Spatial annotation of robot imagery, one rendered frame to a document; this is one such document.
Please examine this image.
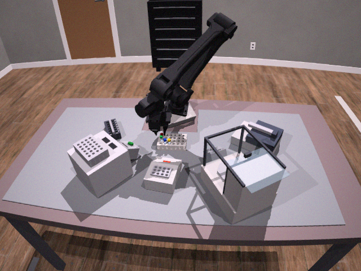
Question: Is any light grey bench mat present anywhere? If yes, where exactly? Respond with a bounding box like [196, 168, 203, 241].
[2, 107, 346, 226]

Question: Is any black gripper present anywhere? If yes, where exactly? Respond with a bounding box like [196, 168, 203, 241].
[146, 106, 171, 136]

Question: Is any white tube rack with holes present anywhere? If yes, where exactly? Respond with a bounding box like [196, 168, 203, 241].
[157, 133, 187, 151]

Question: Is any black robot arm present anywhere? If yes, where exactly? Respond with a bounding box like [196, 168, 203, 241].
[135, 12, 237, 132]

